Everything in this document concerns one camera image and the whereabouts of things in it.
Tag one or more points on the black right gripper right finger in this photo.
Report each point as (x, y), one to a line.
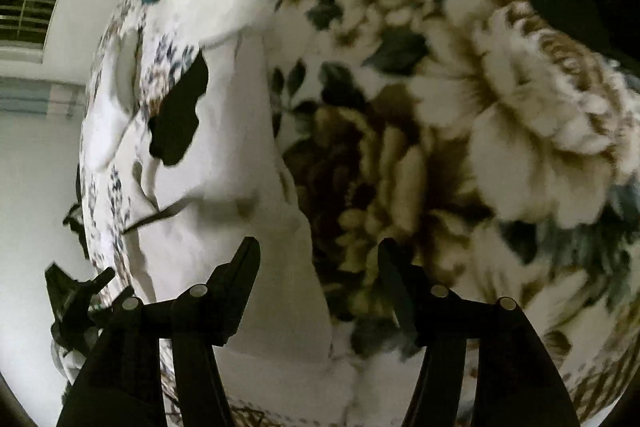
(490, 346)

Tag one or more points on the cream white small garment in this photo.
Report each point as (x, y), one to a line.
(229, 183)

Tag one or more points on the window with blinds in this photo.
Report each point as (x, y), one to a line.
(25, 22)

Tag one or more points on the floral cream bed blanket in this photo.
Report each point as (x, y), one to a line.
(496, 141)

